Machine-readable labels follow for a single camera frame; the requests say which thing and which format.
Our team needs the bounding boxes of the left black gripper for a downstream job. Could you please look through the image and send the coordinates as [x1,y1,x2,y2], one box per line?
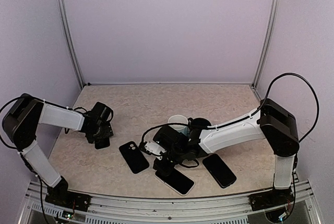
[87,122,114,144]

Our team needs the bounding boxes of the pink phone case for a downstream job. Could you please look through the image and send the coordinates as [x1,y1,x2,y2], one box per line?
[154,168,196,197]

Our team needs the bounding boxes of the black phone case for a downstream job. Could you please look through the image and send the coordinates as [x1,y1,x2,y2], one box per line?
[119,141,149,174]
[202,152,237,189]

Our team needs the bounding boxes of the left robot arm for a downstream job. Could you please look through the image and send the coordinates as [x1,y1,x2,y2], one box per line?
[1,93,114,206]

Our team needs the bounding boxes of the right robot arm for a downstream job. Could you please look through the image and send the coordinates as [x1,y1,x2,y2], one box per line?
[153,99,300,205]

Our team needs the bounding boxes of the light blue mug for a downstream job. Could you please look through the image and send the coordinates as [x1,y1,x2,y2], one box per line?
[168,114,188,135]

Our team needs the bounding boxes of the dark green mug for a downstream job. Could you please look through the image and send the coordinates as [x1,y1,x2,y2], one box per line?
[188,117,211,131]

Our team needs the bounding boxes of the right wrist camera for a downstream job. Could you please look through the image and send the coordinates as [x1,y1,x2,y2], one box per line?
[139,126,185,160]

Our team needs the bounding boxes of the front aluminium rail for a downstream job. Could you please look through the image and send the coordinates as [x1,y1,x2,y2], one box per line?
[18,181,321,224]

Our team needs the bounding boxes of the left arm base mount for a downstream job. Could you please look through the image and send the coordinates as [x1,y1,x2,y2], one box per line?
[45,191,91,212]

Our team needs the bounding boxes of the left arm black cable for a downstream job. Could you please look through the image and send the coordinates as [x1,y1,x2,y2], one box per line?
[0,97,24,154]

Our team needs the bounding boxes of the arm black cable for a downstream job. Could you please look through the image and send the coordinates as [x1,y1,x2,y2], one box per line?
[260,72,320,144]
[0,97,24,154]

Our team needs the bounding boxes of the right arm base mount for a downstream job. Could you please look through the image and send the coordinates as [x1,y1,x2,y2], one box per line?
[249,190,294,211]

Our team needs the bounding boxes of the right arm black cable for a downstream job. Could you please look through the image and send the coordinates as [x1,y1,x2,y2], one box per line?
[260,72,320,144]

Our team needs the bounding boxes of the left aluminium frame post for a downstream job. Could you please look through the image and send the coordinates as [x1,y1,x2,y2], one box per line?
[57,0,85,89]

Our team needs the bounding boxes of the aluminium frame post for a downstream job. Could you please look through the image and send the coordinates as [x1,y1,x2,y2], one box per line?
[252,0,279,90]
[57,0,85,89]

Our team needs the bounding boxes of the right aluminium frame post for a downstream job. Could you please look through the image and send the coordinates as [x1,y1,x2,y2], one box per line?
[252,0,279,90]

